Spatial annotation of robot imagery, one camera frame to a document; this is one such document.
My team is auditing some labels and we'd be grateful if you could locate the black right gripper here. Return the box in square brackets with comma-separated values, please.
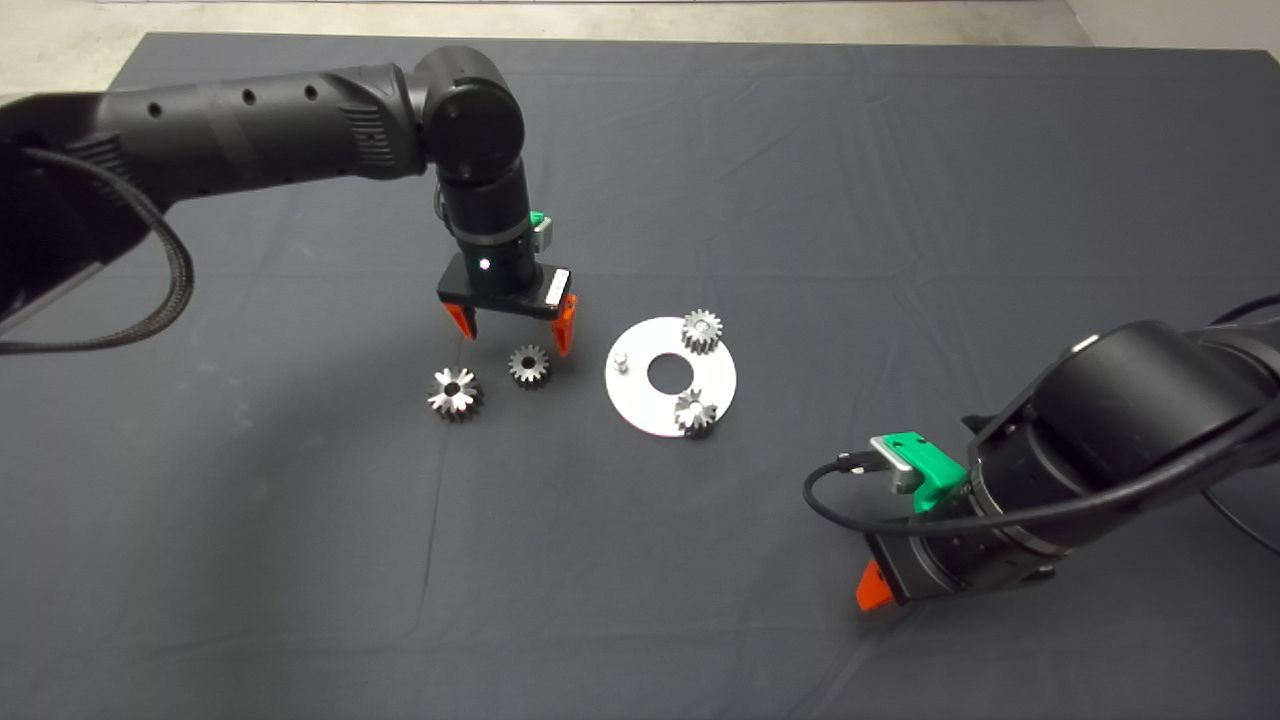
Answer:
[856, 512, 1051, 612]

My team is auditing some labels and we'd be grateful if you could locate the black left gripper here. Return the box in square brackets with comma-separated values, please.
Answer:
[436, 238, 580, 358]

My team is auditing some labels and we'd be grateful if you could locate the large steel gear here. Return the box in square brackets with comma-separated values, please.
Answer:
[428, 366, 484, 422]

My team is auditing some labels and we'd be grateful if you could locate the small steel gear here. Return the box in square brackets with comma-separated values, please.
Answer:
[673, 388, 718, 436]
[681, 309, 724, 356]
[508, 345, 552, 390]

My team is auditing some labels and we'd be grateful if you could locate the round metal plate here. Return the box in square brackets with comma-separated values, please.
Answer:
[604, 317, 738, 439]

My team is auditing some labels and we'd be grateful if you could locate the dark grey table cloth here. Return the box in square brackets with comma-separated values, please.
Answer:
[0, 33, 1280, 720]

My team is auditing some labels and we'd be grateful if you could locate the black right camera cable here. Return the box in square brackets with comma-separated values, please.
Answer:
[803, 450, 1280, 536]

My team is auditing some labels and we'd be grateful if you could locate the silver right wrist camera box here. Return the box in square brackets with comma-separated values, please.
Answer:
[870, 435, 929, 496]

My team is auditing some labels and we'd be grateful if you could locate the green right camera mount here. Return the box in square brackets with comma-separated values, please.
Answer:
[885, 431, 969, 514]

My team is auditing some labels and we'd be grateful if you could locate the braided black left arm cable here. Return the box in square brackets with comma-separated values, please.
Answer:
[0, 148, 196, 356]

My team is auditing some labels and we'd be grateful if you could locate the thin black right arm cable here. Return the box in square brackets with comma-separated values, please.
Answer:
[1205, 293, 1280, 329]

